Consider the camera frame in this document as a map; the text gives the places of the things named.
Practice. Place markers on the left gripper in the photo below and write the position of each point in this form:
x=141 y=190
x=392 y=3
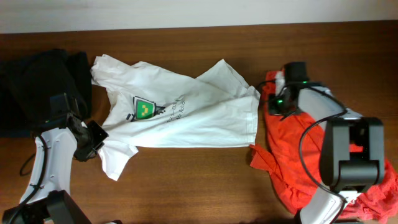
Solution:
x=102 y=134

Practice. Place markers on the white printed t-shirt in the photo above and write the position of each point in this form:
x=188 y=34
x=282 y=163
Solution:
x=154 y=107

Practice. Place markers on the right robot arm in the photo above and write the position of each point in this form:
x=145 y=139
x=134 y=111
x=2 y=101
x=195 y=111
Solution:
x=352 y=154

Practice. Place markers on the red mesh shirt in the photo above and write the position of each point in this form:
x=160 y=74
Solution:
x=293 y=187

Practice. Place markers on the folded black clothes pile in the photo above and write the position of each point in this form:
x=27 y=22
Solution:
x=28 y=83

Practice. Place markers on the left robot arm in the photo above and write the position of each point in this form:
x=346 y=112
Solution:
x=59 y=139

